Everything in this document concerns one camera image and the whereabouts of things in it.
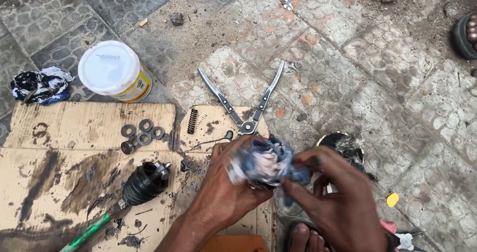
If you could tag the orange flat object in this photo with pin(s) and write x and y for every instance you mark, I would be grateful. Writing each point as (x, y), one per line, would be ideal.
(234, 243)

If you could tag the small pliers with white grip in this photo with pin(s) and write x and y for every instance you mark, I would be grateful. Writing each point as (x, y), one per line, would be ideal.
(406, 240)

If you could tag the yellow plastic piece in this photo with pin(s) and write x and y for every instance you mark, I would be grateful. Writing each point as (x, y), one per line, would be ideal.
(392, 200)

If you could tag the small black clip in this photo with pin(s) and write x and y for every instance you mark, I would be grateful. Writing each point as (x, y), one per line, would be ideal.
(186, 167)

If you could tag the blue and pink rag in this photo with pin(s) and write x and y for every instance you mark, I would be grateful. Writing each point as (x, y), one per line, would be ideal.
(264, 162)

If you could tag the green axle shaft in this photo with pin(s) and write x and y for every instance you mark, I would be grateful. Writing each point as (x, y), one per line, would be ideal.
(87, 231)

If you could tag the large greasy cardboard sheet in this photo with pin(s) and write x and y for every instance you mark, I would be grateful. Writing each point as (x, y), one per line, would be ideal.
(74, 162)

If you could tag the black rubber axle boot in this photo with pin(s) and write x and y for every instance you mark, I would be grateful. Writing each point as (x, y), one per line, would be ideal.
(141, 186)

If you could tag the metal tripod joint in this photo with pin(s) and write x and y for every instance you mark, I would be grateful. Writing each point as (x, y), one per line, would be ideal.
(162, 169)

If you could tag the person's black sandal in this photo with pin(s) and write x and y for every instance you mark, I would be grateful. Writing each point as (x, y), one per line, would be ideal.
(292, 229)

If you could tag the dark stone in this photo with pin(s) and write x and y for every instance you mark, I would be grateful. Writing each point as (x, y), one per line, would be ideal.
(177, 19)

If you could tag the person's left hand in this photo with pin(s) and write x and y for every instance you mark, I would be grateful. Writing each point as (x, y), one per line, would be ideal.
(220, 192)

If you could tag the open grease tin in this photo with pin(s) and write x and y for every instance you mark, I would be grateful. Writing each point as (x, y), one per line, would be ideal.
(344, 145)

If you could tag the black coil spring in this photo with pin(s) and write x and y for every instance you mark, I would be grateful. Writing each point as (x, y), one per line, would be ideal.
(192, 121)

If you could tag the person's right hand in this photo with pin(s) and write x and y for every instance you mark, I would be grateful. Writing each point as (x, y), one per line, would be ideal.
(346, 207)

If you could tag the white tub with yellow label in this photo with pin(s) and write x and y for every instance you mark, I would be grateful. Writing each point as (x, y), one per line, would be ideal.
(111, 71)

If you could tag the dark blue and white rag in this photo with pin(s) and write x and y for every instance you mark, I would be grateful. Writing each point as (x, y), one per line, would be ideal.
(39, 86)

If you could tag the small greasy cardboard piece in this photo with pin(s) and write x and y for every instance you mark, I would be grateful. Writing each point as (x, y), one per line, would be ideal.
(208, 121)

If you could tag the grey metal roller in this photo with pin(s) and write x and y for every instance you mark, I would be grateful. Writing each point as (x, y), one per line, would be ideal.
(127, 148)

